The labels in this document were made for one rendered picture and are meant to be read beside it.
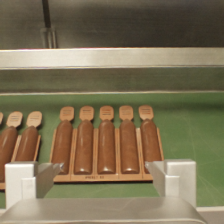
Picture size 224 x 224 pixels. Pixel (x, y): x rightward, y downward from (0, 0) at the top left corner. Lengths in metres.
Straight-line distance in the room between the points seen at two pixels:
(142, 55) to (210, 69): 0.08
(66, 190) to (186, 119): 0.15
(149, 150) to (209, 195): 0.06
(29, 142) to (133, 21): 0.21
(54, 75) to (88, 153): 0.11
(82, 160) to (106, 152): 0.02
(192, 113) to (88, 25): 0.18
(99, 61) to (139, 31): 0.10
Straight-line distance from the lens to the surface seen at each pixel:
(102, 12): 0.40
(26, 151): 0.28
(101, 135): 0.28
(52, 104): 0.34
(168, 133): 0.31
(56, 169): 0.16
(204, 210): 0.26
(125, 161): 0.26
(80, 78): 0.34
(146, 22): 0.41
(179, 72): 0.35
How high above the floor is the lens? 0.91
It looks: 44 degrees down
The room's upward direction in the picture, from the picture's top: 2 degrees clockwise
